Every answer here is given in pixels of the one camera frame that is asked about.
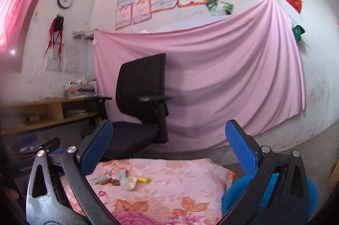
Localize wall calendar sheet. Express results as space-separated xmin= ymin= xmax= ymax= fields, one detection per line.
xmin=65 ymin=47 xmax=80 ymax=74
xmin=46 ymin=46 xmax=64 ymax=73

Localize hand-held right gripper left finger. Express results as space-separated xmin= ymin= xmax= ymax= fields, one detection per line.
xmin=26 ymin=120 xmax=122 ymax=225

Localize green white wall photo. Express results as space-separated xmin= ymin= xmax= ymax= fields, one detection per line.
xmin=214 ymin=1 xmax=235 ymax=16

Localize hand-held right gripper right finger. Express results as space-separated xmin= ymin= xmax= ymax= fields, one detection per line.
xmin=219 ymin=119 xmax=310 ymax=225

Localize wooden shelf desk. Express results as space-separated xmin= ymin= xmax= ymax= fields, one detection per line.
xmin=0 ymin=97 xmax=106 ymax=135

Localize blue plastic bucket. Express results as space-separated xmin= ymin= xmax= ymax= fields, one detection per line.
xmin=222 ymin=172 xmax=320 ymax=225

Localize person's left hand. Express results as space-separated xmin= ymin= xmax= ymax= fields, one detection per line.
xmin=3 ymin=186 xmax=21 ymax=199

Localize silver snack wrapper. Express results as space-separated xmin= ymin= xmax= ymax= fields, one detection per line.
xmin=87 ymin=175 xmax=110 ymax=186

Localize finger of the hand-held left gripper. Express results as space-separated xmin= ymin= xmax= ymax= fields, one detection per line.
xmin=13 ymin=134 xmax=38 ymax=149
xmin=18 ymin=137 xmax=61 ymax=155

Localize stack of books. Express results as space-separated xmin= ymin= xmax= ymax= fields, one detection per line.
xmin=63 ymin=76 xmax=99 ymax=98

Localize papers in shelf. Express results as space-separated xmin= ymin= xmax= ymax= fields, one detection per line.
xmin=65 ymin=109 xmax=88 ymax=117

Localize black office chair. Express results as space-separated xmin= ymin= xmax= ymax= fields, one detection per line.
xmin=81 ymin=53 xmax=172 ymax=160

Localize pink hanging sheet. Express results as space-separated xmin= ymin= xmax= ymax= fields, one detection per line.
xmin=93 ymin=0 xmax=306 ymax=149

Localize green hanging basket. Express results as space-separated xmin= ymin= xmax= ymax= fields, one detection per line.
xmin=292 ymin=25 xmax=306 ymax=42

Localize black wire wall shelf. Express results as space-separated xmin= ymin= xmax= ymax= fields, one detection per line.
xmin=73 ymin=29 xmax=94 ymax=40

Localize pale stick wrapper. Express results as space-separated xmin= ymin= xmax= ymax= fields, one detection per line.
xmin=119 ymin=169 xmax=129 ymax=185

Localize floral pink blanket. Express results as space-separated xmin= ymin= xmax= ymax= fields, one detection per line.
xmin=60 ymin=157 xmax=236 ymax=225

